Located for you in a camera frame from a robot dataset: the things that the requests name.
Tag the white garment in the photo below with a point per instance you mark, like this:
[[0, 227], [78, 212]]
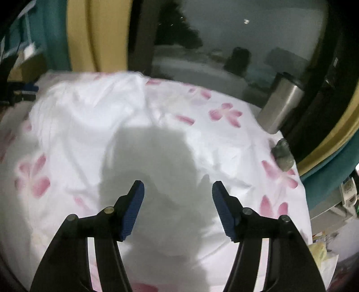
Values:
[[112, 118]]

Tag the yellow tissue pack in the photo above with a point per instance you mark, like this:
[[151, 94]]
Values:
[[322, 264]]

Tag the pink floral white tablecloth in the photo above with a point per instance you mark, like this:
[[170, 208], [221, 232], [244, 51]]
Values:
[[224, 115]]

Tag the small grey stone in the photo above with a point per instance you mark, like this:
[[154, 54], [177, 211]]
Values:
[[283, 154]]

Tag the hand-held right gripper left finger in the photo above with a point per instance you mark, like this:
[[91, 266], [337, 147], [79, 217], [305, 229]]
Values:
[[131, 213]]

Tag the yellow curtain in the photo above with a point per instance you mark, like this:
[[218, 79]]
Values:
[[336, 132], [95, 36]]

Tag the brown cardboard box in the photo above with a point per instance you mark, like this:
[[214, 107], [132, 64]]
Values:
[[28, 67]]

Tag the stainless steel tumbler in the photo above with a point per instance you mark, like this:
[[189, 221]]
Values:
[[280, 109]]

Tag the dark framed glass window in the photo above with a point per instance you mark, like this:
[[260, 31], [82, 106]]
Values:
[[238, 42]]

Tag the white desk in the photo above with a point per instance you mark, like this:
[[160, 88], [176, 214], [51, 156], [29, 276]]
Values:
[[328, 210]]

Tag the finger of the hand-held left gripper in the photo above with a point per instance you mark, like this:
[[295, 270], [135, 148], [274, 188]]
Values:
[[28, 89]]

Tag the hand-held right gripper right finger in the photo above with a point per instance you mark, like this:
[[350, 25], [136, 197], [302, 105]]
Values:
[[224, 213]]

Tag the teal curtain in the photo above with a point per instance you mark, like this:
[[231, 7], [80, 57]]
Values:
[[331, 171], [47, 28]]

